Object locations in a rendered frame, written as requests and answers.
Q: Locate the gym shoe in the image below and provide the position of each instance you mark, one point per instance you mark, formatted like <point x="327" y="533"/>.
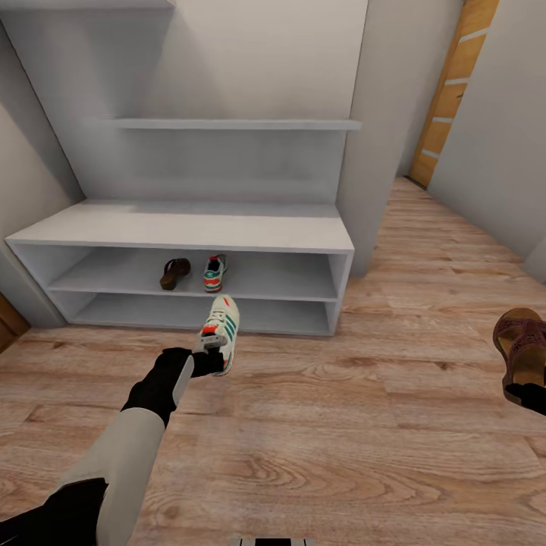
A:
<point x="223" y="319"/>
<point x="216" y="266"/>

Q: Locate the sandal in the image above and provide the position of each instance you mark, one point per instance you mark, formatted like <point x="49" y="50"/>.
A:
<point x="520" y="336"/>
<point x="173" y="270"/>

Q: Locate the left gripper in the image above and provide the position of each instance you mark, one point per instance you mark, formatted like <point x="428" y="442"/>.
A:
<point x="211" y="363"/>

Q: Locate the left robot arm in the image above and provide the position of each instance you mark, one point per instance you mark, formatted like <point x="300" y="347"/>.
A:
<point x="97" y="503"/>

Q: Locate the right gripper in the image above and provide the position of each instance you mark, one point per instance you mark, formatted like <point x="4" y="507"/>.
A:
<point x="532" y="396"/>

